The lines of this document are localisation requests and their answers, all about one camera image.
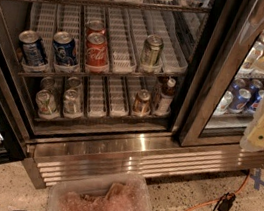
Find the white can behind glass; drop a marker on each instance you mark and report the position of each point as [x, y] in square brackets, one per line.
[224, 103]

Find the left blue pepsi can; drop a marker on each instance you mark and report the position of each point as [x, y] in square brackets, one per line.
[33, 51]

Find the pepsi can behind glass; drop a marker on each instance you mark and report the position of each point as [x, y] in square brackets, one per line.
[255, 100]
[239, 101]

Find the front left 7up can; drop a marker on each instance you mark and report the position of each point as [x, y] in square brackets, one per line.
[47, 105]

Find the clear plastic bin bubble wrap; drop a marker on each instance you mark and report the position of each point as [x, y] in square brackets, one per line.
[121, 192]

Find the red coca-cola can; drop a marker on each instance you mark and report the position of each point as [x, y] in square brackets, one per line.
[96, 53]
[94, 27]

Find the green gold ginger ale can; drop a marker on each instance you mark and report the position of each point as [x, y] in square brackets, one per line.
[151, 53]

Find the stainless steel fridge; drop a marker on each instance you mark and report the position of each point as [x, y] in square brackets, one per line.
[109, 137]

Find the glass fridge door right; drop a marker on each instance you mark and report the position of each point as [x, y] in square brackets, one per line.
[238, 64]

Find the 7up can bottom shelf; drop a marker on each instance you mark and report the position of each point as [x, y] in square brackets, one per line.
[72, 104]

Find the blue tape cross mark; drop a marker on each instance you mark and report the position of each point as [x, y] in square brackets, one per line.
[256, 177]

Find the rear silver can bottom shelf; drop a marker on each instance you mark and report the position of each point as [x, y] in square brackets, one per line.
[74, 83]

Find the front red coca-cola can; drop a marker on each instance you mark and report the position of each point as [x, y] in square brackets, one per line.
[96, 53]

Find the dark blue pepsi can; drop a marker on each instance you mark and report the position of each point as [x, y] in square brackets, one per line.
[66, 58]

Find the rear red coca-cola can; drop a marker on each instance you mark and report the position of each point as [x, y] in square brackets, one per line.
[94, 27]

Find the brown glass bottle white label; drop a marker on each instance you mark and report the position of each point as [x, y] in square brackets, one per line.
[166, 97]

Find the rear left silver can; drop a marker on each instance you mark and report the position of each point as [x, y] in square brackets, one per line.
[48, 83]

